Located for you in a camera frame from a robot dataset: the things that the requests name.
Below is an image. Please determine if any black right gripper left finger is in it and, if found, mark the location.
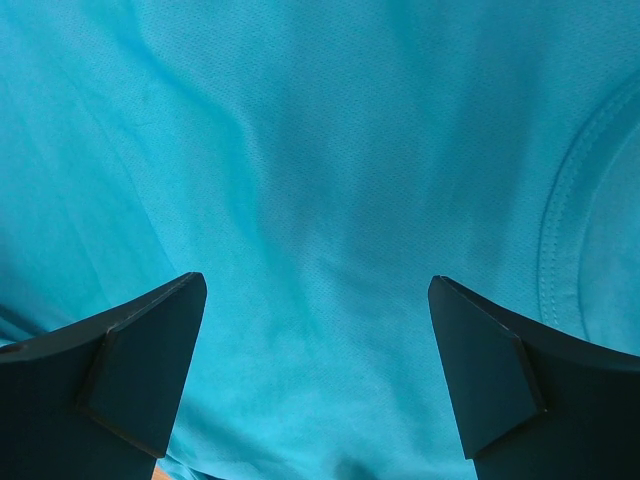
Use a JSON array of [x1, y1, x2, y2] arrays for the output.
[[1, 272, 207, 480]]

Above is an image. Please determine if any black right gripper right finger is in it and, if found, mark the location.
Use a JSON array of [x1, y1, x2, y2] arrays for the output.
[[428, 276, 639, 480]]

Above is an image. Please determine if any teal t shirt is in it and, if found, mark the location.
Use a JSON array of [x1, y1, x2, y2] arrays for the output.
[[1, 1, 639, 479]]

